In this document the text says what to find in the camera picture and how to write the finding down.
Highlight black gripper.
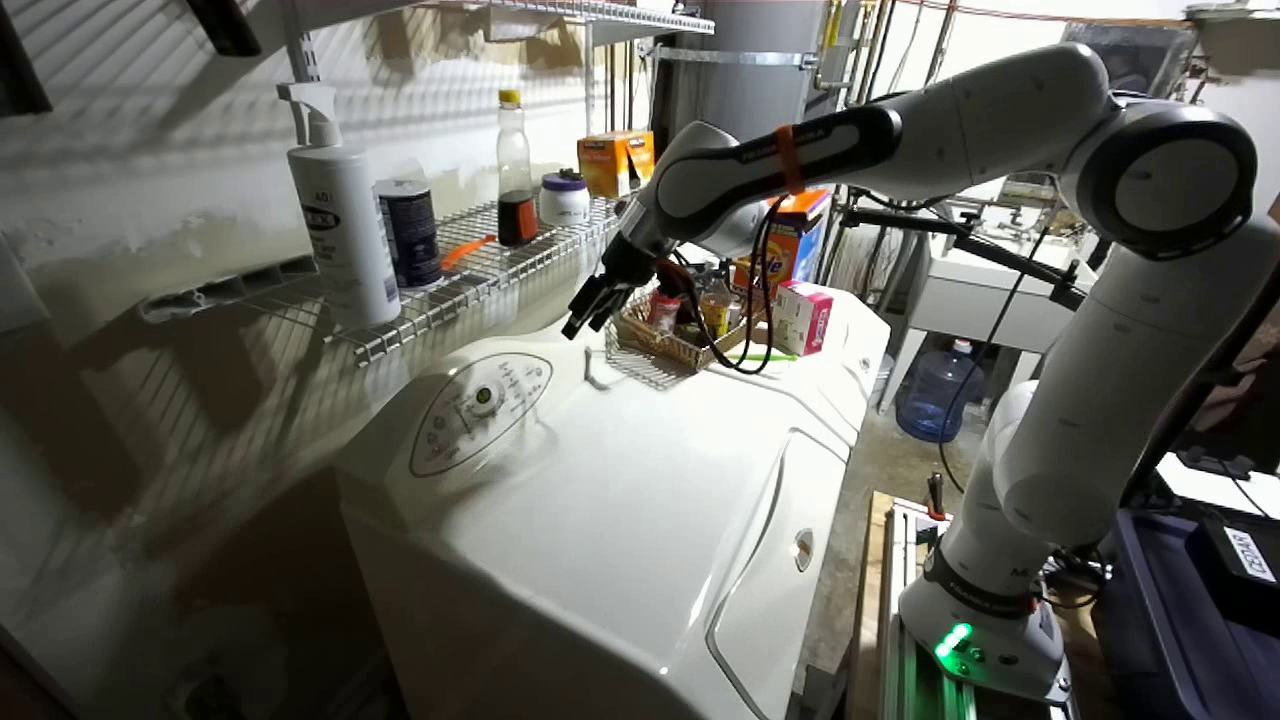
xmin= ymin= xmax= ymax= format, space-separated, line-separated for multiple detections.
xmin=558 ymin=216 xmax=680 ymax=346

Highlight white dryer machine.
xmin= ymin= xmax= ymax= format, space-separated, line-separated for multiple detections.
xmin=723 ymin=283 xmax=895 ymax=452

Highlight white jar purple lid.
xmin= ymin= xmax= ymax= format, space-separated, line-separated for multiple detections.
xmin=536 ymin=169 xmax=598 ymax=233

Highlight small orange packet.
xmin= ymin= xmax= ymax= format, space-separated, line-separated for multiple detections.
xmin=437 ymin=235 xmax=503 ymax=281

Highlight bottle with dark liquid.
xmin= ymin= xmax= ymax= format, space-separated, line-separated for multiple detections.
xmin=491 ymin=84 xmax=544 ymax=252

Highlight orange boxes on shelf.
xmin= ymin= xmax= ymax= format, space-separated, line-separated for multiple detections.
xmin=574 ymin=129 xmax=659 ymax=203

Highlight dark blue can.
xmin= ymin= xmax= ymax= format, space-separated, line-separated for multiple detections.
xmin=376 ymin=176 xmax=444 ymax=291

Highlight pink box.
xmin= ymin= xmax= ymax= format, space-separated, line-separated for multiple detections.
xmin=773 ymin=281 xmax=839 ymax=359

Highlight orange detergent box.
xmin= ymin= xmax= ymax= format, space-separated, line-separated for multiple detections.
xmin=766 ymin=184 xmax=837 ymax=291

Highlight tall white bottle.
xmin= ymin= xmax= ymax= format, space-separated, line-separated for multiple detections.
xmin=276 ymin=82 xmax=410 ymax=338

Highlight grey water heater tank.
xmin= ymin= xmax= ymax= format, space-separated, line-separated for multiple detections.
xmin=659 ymin=0 xmax=831 ymax=140

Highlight blue water jug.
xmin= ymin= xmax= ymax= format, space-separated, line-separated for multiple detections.
xmin=891 ymin=338 xmax=993 ymax=448

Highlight black stand bar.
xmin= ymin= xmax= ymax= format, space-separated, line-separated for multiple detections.
xmin=837 ymin=196 xmax=1090 ymax=314

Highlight wooden robot cart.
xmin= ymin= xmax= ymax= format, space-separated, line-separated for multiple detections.
xmin=853 ymin=487 xmax=935 ymax=720

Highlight dark blue storage bin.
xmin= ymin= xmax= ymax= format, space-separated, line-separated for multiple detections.
xmin=1098 ymin=505 xmax=1280 ymax=720

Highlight gold wire basket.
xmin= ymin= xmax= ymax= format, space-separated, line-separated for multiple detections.
xmin=610 ymin=255 xmax=751 ymax=376

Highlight white wire shelf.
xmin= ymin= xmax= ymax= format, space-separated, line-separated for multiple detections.
xmin=135 ymin=196 xmax=632 ymax=371

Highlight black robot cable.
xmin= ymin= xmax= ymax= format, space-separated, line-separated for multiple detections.
xmin=680 ymin=196 xmax=792 ymax=382

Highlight orange strap on arm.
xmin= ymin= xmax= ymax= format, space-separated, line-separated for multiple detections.
xmin=768 ymin=125 xmax=810 ymax=202

